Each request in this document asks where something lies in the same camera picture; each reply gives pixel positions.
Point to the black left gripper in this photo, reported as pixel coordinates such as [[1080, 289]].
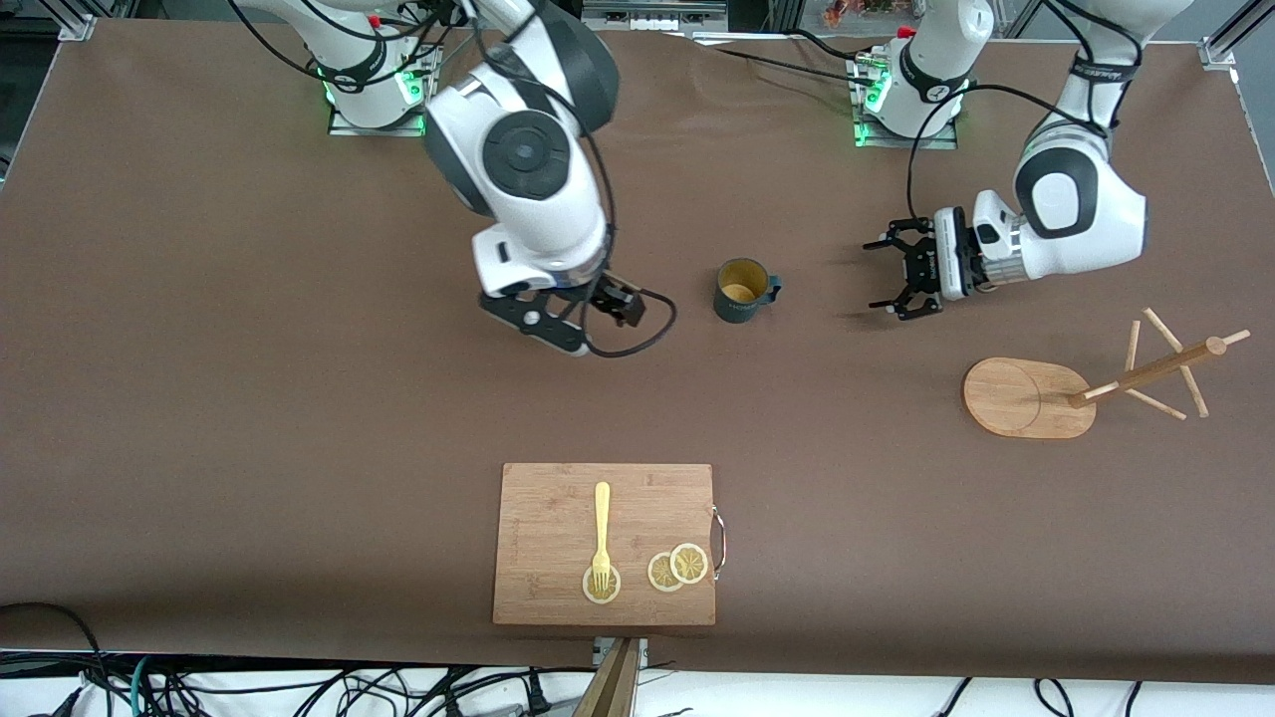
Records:
[[922, 266]]

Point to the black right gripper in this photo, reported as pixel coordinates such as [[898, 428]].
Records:
[[615, 298]]

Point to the dark teal mug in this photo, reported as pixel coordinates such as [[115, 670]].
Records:
[[742, 299]]

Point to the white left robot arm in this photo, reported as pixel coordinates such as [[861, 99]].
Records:
[[1096, 209]]

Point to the wooden cup rack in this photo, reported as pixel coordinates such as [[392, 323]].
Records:
[[1016, 403]]

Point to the pale yellow fork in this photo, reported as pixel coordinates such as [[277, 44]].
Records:
[[602, 518]]

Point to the wooden cutting board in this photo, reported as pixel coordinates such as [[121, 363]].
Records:
[[548, 528]]

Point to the lemon slice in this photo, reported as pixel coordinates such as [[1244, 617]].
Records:
[[615, 588], [657, 573], [688, 564]]

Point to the white power strip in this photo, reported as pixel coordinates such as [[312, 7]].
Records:
[[652, 15]]

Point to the brown table mat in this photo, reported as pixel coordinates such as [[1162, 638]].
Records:
[[299, 349]]

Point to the black power plug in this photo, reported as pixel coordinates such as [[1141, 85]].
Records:
[[538, 697]]

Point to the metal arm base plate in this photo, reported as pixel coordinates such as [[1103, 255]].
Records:
[[946, 142], [344, 127]]

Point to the metal post bracket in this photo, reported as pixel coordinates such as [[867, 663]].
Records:
[[640, 649]]

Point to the aluminium frame profile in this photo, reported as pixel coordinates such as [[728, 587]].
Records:
[[1220, 50]]

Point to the brown camera mount post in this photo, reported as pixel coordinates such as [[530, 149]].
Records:
[[610, 692]]

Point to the metal corner bracket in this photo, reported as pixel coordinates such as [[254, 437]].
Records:
[[78, 28]]

